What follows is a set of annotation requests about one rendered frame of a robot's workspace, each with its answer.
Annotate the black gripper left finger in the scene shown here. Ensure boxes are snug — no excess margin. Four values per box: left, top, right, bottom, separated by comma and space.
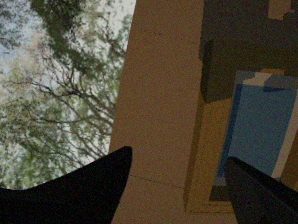
0, 147, 133, 224

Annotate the tan flat board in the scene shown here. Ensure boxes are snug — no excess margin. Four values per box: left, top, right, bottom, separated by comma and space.
108, 0, 298, 224

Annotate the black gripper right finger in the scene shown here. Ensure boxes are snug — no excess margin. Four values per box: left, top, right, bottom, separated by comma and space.
223, 156, 298, 224

